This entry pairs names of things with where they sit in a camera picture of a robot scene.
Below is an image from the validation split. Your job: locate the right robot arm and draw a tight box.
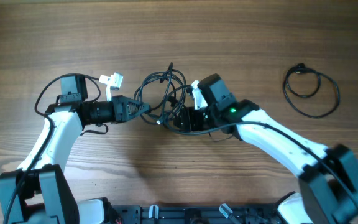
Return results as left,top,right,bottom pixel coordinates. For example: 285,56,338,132
176,74,358,223

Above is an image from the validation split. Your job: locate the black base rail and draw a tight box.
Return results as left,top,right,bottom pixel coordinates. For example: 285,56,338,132
105,204,284,224

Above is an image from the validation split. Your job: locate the left camera black cable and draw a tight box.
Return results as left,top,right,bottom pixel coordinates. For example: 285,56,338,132
3,73,102,224

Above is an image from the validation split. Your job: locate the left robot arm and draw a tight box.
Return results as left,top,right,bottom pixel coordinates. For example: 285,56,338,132
0,73,150,223

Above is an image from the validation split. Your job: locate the black usb cable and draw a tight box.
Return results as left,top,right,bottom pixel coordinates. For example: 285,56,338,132
133,62,188,127

